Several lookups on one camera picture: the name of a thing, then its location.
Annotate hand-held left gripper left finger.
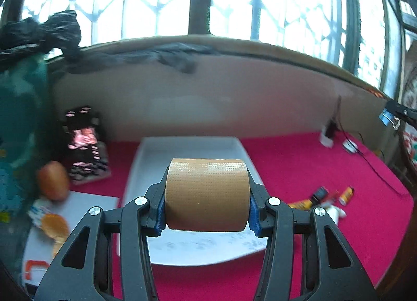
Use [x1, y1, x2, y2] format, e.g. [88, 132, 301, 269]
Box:
[34, 166, 170, 301]

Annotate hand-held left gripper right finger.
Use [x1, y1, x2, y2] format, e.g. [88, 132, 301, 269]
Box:
[248, 171, 380, 301]

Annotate yellow tube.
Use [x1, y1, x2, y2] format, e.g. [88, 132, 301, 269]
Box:
[287, 198, 315, 212]

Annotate brown tape roll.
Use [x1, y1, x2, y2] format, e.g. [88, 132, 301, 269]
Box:
[164, 158, 251, 233]

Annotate white plastic tray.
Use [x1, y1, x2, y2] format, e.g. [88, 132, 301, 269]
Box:
[116, 136, 268, 266]

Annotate white plastic item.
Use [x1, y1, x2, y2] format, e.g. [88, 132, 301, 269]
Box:
[321, 205, 347, 223]

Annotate small yellow bottle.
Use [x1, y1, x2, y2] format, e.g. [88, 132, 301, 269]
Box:
[339, 186, 355, 205]

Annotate red table cloth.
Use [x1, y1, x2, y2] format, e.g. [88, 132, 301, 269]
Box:
[62, 130, 414, 301]

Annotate white paper sheet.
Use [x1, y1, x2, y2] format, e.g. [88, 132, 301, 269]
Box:
[21, 190, 121, 289]

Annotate white power strip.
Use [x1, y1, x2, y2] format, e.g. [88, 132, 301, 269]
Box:
[319, 127, 334, 148]

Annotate black printed packet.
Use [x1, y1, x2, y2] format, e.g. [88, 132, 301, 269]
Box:
[62, 105, 111, 186]

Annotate orange oval object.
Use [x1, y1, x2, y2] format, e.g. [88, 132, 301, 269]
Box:
[36, 161, 70, 201]

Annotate black plastic sheet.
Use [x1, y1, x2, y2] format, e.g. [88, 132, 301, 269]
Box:
[78, 44, 199, 74]

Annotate blue binder clip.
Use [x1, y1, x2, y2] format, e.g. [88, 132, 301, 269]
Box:
[379, 109, 396, 127]

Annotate green printed bag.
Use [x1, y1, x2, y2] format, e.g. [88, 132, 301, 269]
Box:
[0, 54, 53, 210]

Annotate black clip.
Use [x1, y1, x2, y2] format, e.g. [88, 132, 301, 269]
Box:
[386, 99, 417, 122]

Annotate printed curtain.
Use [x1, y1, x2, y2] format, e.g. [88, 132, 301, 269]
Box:
[399, 60, 417, 165]

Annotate black plastic bag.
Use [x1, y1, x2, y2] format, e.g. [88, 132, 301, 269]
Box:
[0, 10, 82, 61]

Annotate thin black cable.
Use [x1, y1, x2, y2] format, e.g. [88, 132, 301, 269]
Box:
[340, 128, 409, 197]

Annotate black charger cable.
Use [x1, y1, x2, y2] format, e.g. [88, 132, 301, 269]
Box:
[335, 94, 346, 135]

